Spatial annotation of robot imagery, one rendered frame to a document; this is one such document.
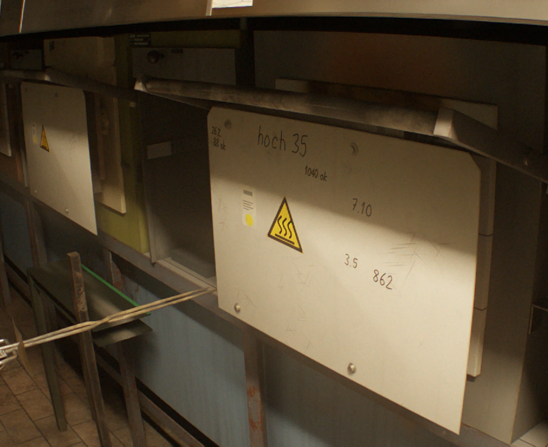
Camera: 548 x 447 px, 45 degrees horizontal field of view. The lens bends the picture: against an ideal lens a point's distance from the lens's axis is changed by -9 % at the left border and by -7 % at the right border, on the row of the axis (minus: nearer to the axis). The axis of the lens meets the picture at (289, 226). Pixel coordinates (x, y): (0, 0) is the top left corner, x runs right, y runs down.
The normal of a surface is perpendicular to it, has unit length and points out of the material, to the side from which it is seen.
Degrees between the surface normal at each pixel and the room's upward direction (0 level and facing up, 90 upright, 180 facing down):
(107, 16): 80
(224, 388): 90
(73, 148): 90
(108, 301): 0
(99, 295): 0
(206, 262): 0
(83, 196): 90
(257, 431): 90
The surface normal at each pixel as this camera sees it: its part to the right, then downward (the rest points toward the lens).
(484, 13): -0.77, 0.04
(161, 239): 0.62, 0.22
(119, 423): -0.03, -0.95
